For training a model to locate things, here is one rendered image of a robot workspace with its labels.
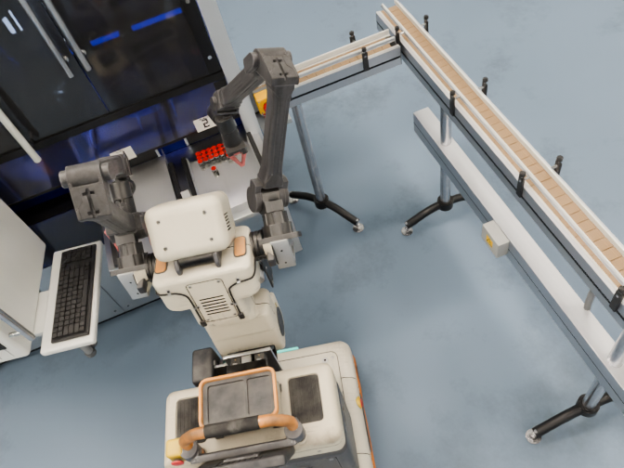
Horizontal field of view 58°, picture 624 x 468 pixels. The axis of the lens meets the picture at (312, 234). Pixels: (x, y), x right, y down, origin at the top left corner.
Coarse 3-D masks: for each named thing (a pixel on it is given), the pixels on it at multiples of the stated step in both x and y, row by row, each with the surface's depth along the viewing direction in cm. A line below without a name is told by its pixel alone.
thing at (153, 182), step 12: (132, 168) 233; (144, 168) 231; (156, 168) 230; (168, 168) 227; (108, 180) 231; (144, 180) 227; (156, 180) 226; (168, 180) 225; (144, 192) 223; (156, 192) 222; (168, 192) 221; (144, 204) 219; (156, 204) 218
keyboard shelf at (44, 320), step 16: (96, 256) 218; (96, 272) 214; (96, 288) 210; (48, 304) 209; (96, 304) 206; (48, 320) 205; (96, 320) 202; (48, 336) 201; (96, 336) 199; (48, 352) 197
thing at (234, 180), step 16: (240, 160) 224; (256, 160) 218; (192, 176) 219; (208, 176) 222; (224, 176) 220; (240, 176) 219; (256, 176) 217; (208, 192) 217; (240, 192) 214; (240, 208) 208
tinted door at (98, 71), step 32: (64, 0) 170; (96, 0) 173; (128, 0) 177; (160, 0) 180; (96, 32) 181; (128, 32) 184; (160, 32) 188; (192, 32) 192; (96, 64) 188; (128, 64) 192; (160, 64) 196; (192, 64) 201; (128, 96) 201
